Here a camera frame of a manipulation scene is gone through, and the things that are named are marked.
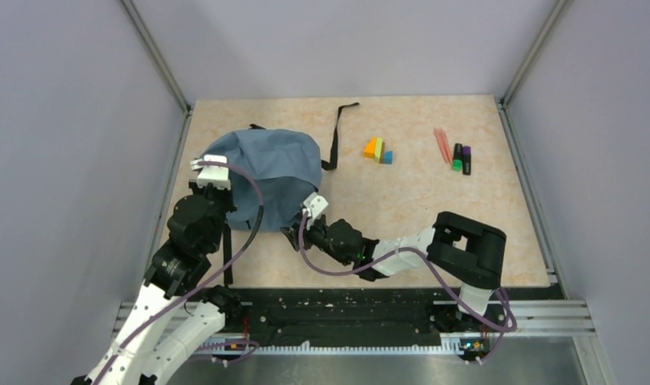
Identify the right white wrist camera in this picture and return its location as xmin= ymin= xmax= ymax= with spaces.
xmin=301 ymin=192 xmax=329 ymax=220

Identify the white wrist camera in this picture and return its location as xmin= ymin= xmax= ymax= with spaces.
xmin=301 ymin=192 xmax=329 ymax=220
xmin=190 ymin=155 xmax=231 ymax=190

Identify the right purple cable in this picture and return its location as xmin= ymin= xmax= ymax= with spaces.
xmin=297 ymin=212 xmax=519 ymax=365

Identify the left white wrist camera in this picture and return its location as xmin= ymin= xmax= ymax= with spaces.
xmin=190 ymin=155 xmax=231 ymax=190

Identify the green highlighter marker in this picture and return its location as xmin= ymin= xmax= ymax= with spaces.
xmin=452 ymin=143 xmax=463 ymax=172

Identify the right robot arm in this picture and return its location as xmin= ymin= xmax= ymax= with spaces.
xmin=281 ymin=211 xmax=507 ymax=330

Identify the purple highlighter marker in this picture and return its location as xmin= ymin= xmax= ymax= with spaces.
xmin=462 ymin=146 xmax=472 ymax=176

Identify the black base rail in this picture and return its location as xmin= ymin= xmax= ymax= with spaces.
xmin=222 ymin=289 xmax=495 ymax=348

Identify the blue student backpack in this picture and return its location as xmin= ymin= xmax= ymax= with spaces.
xmin=195 ymin=124 xmax=339 ymax=237

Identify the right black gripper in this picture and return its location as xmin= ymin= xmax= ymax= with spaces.
xmin=281 ymin=213 xmax=352 ymax=266

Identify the coloured sticky note stack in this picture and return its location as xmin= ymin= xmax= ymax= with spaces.
xmin=362 ymin=136 xmax=394 ymax=164

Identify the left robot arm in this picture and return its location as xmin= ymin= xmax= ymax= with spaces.
xmin=72 ymin=179 xmax=242 ymax=384

